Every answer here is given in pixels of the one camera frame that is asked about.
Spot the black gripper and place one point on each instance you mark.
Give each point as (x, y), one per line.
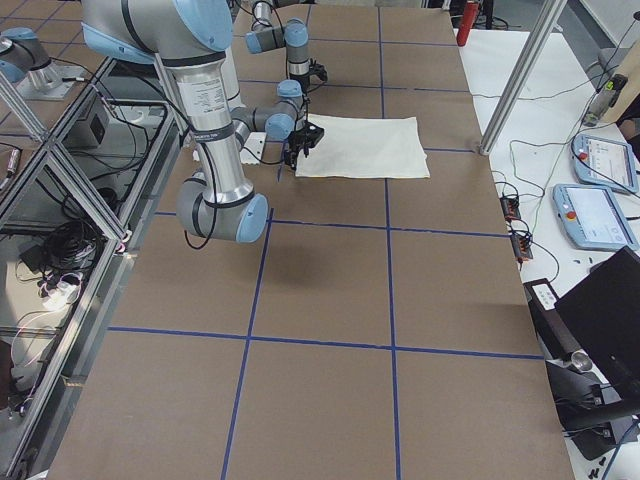
(303, 81)
(297, 139)

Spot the cream cat print shirt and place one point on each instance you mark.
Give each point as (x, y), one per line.
(362, 148)

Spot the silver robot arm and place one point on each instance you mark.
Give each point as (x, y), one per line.
(192, 39)
(269, 33)

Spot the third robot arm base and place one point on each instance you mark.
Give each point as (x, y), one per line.
(26, 64)

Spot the red fire extinguisher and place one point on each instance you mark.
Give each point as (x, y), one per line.
(467, 21)

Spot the grey power box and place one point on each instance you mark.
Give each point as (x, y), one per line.
(90, 130)

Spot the orange black adapter box far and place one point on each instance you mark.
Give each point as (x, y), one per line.
(510, 207)

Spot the orange black adapter box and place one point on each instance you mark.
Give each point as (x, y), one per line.
(510, 207)
(521, 245)

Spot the orange black adapter box near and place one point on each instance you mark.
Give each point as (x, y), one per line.
(521, 245)

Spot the far teach pendant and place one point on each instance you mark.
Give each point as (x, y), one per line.
(610, 163)

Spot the teach pendant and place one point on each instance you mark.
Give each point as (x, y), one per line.
(592, 218)
(610, 163)

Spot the near teach pendant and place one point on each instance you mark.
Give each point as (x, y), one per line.
(592, 218)

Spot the black monitor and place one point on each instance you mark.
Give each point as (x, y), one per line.
(602, 313)

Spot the aluminium frame rack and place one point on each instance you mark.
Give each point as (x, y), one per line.
(71, 219)

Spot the aluminium frame post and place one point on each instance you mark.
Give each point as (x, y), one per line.
(536, 40)

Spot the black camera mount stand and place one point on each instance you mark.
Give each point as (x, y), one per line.
(575, 386)

